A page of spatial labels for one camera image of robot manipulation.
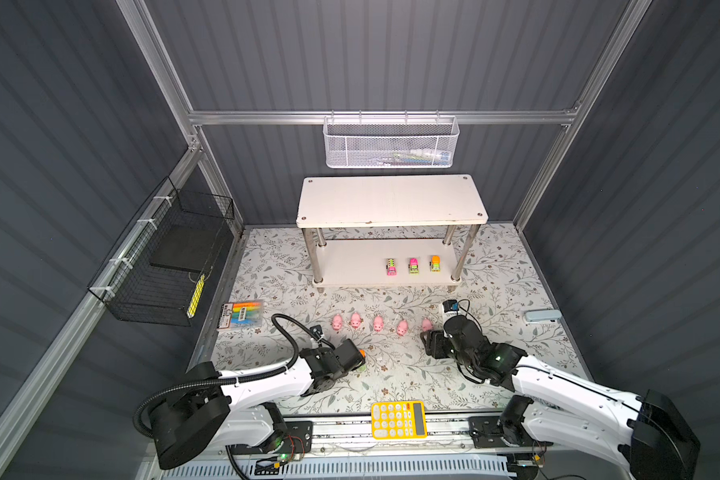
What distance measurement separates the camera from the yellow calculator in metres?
0.75

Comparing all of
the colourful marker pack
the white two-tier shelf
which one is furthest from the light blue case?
the colourful marker pack

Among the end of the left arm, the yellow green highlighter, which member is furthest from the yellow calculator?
the yellow green highlighter

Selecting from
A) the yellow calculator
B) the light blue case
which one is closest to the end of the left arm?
the yellow calculator
